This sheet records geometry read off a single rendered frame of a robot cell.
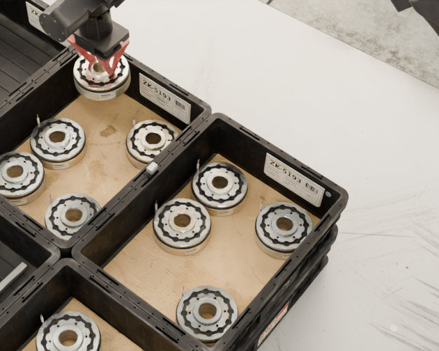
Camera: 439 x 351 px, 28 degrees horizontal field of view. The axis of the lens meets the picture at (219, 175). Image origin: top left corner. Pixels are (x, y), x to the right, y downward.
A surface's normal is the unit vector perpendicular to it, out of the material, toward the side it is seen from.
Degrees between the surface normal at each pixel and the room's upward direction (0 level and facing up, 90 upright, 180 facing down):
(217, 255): 0
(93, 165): 0
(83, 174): 0
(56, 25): 92
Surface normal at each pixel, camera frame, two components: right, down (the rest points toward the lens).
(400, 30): 0.06, -0.59
